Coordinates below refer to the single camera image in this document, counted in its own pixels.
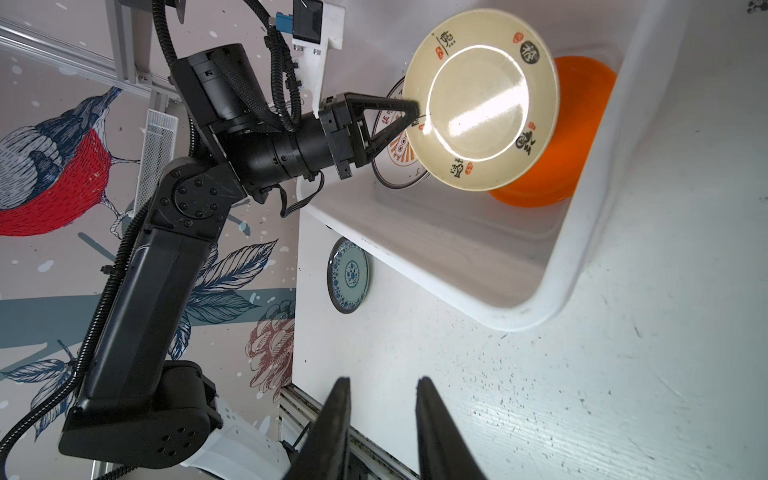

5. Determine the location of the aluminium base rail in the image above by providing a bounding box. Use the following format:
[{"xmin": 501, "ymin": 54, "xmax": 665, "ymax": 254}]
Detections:
[{"xmin": 279, "ymin": 377, "xmax": 419, "ymax": 479}]

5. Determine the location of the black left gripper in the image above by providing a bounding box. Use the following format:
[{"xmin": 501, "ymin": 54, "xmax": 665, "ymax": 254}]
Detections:
[{"xmin": 319, "ymin": 93, "xmax": 419, "ymax": 179}]

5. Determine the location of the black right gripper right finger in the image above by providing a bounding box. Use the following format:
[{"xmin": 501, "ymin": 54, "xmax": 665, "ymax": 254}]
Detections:
[{"xmin": 415, "ymin": 377, "xmax": 486, "ymax": 480}]

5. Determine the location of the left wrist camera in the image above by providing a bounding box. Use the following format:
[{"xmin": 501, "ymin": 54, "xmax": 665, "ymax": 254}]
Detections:
[{"xmin": 271, "ymin": 0, "xmax": 346, "ymax": 118}]

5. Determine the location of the cream yellow plate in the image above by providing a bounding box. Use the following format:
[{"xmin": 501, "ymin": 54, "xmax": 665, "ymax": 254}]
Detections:
[{"xmin": 402, "ymin": 8, "xmax": 560, "ymax": 192}]

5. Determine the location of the white plate orange sunburst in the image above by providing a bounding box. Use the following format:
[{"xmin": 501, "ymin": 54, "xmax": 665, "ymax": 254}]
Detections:
[{"xmin": 372, "ymin": 76, "xmax": 430, "ymax": 190}]

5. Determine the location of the white plastic bin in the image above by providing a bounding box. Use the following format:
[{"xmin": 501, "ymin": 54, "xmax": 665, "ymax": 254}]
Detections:
[{"xmin": 301, "ymin": 1, "xmax": 692, "ymax": 331}]

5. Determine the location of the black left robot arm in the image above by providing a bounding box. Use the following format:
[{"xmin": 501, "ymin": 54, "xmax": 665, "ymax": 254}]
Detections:
[{"xmin": 1, "ymin": 1, "xmax": 419, "ymax": 479}]

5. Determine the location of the green blue floral plate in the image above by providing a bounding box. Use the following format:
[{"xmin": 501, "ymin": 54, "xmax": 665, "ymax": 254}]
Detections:
[{"xmin": 326, "ymin": 237, "xmax": 372, "ymax": 314}]

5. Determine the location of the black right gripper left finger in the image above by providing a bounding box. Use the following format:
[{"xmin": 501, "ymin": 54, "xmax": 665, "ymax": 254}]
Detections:
[{"xmin": 284, "ymin": 377, "xmax": 351, "ymax": 480}]

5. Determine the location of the white wire mesh shelf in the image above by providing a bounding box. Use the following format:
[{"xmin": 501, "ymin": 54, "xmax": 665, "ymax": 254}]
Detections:
[{"xmin": 134, "ymin": 109, "xmax": 178, "ymax": 211}]

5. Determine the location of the aluminium frame post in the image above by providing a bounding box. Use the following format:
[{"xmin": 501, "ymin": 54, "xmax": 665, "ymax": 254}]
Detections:
[{"xmin": 1, "ymin": 1, "xmax": 180, "ymax": 103}]

